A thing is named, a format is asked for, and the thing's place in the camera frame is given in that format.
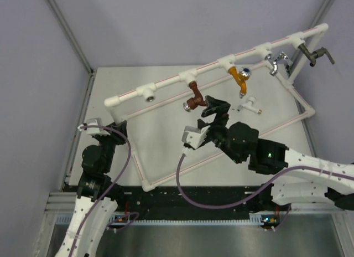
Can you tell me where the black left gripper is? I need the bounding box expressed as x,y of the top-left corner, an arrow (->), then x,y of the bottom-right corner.
96,121 -> 128,173

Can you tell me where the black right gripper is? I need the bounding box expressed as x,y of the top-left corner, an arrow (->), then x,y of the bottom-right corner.
198,95 -> 243,165

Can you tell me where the brown faucet chrome knob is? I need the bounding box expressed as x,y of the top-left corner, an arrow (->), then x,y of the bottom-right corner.
183,81 -> 207,112

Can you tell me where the white pipe frame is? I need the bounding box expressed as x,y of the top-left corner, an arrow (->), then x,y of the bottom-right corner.
103,23 -> 330,191

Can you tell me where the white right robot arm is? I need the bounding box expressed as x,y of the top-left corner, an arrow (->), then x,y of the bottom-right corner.
197,95 -> 353,210

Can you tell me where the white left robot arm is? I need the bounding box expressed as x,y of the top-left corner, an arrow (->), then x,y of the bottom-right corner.
56,119 -> 129,256

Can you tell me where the white plastic faucet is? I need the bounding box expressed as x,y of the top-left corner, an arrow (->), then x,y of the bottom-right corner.
237,96 -> 262,115

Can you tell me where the orange faucet blue cap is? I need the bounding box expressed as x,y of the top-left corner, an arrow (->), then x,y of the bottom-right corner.
228,66 -> 252,98

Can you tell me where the chrome lever faucet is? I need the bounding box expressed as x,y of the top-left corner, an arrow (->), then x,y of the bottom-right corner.
264,51 -> 293,76

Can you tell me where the dark grey lever faucet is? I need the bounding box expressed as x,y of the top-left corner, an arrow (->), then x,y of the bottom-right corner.
298,44 -> 335,67

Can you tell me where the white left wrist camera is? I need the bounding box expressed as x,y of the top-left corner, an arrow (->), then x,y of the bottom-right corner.
77,117 -> 108,136

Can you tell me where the aluminium frame rail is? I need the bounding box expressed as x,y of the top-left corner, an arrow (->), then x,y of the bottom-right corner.
44,192 -> 76,213

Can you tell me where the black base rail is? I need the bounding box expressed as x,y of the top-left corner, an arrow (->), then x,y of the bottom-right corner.
63,184 -> 294,222

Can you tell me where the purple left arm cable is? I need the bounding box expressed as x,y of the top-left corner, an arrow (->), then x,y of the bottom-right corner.
67,125 -> 140,257

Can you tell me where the white slotted cable duct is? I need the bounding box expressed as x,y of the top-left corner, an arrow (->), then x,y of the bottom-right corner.
55,213 -> 278,227

